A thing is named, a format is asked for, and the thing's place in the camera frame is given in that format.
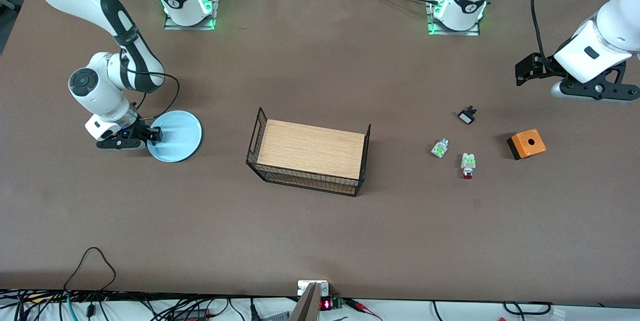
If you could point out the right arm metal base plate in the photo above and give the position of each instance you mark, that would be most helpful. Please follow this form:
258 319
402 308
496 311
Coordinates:
169 25

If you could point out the small metal bracket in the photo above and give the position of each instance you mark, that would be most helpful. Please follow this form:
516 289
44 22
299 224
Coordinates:
302 288

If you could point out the green white contact block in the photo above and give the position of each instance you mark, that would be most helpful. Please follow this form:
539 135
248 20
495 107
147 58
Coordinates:
440 149

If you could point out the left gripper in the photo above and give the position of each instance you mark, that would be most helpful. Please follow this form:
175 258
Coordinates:
544 67

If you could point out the red clip lead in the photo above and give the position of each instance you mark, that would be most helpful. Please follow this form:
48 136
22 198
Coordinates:
357 304

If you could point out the orange button enclosure box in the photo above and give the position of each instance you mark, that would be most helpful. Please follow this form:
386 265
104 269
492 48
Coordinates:
529 143

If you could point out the red push button switch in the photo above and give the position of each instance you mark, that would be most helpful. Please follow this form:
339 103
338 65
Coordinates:
468 161

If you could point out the beige slanted strip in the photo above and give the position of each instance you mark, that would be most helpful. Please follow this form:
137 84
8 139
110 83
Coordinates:
306 308

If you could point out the black power adapter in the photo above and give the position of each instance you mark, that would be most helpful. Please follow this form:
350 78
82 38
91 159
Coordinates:
192 315

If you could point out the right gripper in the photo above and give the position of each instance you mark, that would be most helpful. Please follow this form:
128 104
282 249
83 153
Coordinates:
140 130

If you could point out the light blue round plate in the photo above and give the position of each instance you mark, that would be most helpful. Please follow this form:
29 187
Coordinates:
180 133

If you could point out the black white push button switch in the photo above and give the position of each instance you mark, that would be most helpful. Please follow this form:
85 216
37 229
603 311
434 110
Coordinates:
467 117

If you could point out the grey power strip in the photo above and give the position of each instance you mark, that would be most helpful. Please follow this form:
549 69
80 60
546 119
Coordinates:
275 317

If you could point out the red digit display module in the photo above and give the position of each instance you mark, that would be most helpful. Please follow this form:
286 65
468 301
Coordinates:
326 304

